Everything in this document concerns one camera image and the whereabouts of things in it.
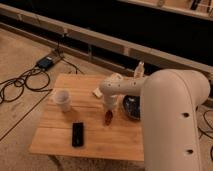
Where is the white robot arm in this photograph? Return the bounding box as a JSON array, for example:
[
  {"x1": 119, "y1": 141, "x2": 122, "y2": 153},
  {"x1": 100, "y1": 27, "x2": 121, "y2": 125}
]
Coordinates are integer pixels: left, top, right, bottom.
[{"x1": 99, "y1": 69, "x2": 210, "y2": 171}]

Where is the dark ceramic bowl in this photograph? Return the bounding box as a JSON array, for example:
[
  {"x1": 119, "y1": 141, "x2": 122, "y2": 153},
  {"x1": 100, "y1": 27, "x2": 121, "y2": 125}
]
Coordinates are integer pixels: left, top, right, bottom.
[{"x1": 122, "y1": 95, "x2": 140, "y2": 120}]

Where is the white ceramic cup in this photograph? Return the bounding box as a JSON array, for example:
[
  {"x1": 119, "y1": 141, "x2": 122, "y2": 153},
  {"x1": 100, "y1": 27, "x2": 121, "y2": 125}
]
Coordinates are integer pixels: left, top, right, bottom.
[{"x1": 53, "y1": 90, "x2": 71, "y2": 112}]

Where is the beige sponge block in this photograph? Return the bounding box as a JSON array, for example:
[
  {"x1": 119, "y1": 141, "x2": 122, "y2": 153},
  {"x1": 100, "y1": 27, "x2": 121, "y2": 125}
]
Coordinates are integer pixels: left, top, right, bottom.
[{"x1": 92, "y1": 88, "x2": 102, "y2": 98}]

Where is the clear plastic bottle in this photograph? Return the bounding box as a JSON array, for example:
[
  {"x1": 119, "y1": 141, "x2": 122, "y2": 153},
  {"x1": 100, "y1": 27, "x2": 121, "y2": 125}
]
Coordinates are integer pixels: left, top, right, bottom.
[{"x1": 134, "y1": 61, "x2": 144, "y2": 78}]

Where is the wooden table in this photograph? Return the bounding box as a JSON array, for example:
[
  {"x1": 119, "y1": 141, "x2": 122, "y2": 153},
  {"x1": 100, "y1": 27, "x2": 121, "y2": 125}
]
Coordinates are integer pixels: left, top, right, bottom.
[{"x1": 29, "y1": 74, "x2": 144, "y2": 161}]

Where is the black power adapter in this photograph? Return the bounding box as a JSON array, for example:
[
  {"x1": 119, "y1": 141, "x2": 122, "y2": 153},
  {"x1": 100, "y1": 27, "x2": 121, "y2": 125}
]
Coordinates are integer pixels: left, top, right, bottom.
[{"x1": 36, "y1": 56, "x2": 54, "y2": 70}]

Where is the black cable right side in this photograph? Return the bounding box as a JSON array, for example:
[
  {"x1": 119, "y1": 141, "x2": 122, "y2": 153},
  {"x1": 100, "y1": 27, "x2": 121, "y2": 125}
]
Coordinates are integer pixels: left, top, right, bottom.
[{"x1": 196, "y1": 105, "x2": 213, "y2": 161}]

